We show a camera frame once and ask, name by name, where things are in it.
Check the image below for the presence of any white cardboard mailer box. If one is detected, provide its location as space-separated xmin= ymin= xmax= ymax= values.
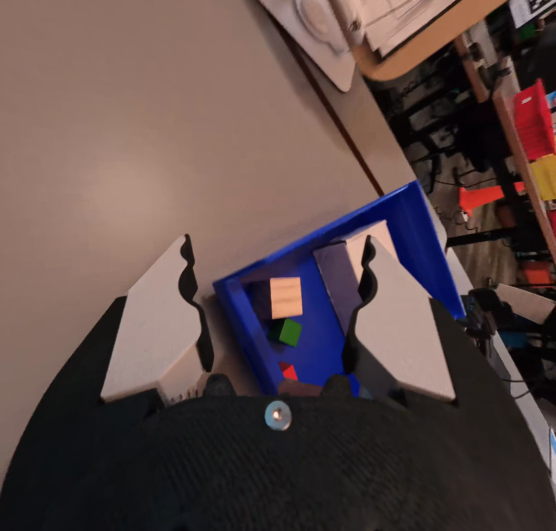
xmin=313 ymin=219 xmax=400 ymax=338

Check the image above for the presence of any red plastic bin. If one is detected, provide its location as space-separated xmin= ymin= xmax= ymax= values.
xmin=513 ymin=78 xmax=556 ymax=162

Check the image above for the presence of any green cube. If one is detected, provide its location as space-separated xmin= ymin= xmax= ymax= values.
xmin=266 ymin=318 xmax=303 ymax=348

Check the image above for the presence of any wooden cube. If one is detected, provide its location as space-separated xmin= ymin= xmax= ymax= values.
xmin=250 ymin=277 xmax=303 ymax=321

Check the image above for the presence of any printed instruction sheet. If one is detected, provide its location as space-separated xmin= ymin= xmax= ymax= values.
xmin=313 ymin=0 xmax=496 ymax=58

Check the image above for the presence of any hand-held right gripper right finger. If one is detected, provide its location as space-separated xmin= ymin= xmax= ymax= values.
xmin=342 ymin=235 xmax=457 ymax=406

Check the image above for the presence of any instruction sheet on stand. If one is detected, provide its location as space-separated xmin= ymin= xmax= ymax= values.
xmin=248 ymin=0 xmax=544 ymax=93

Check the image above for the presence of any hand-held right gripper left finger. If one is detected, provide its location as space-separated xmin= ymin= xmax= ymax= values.
xmin=100 ymin=233 xmax=215 ymax=406

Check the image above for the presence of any yellow plastic bin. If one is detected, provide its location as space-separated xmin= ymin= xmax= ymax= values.
xmin=530 ymin=154 xmax=556 ymax=202

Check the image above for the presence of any wooden table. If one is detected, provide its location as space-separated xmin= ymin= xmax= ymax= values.
xmin=454 ymin=32 xmax=556 ymax=262

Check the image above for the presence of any blue plastic bin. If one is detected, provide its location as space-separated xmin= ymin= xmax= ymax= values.
xmin=212 ymin=179 xmax=467 ymax=399

